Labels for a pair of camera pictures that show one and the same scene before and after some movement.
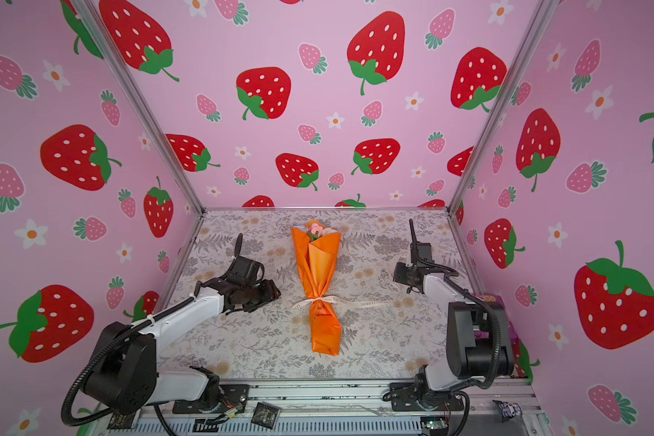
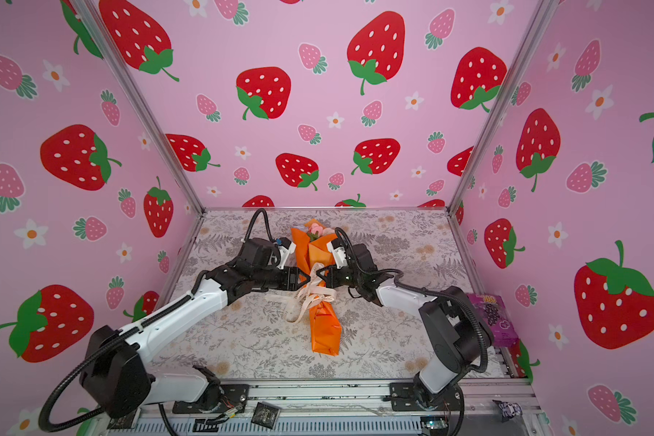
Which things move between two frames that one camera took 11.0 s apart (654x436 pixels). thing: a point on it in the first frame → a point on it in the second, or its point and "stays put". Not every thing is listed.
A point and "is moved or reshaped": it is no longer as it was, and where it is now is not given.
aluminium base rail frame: x=397 y=408 stays put
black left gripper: x=271 y=292 → x=292 y=278
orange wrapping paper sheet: x=318 y=259 stays put
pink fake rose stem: x=314 y=232 stays put
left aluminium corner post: x=88 y=16 stays put
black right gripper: x=399 y=270 → x=331 y=279
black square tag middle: x=265 y=415 stays put
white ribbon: x=377 y=303 is moved or reshaped
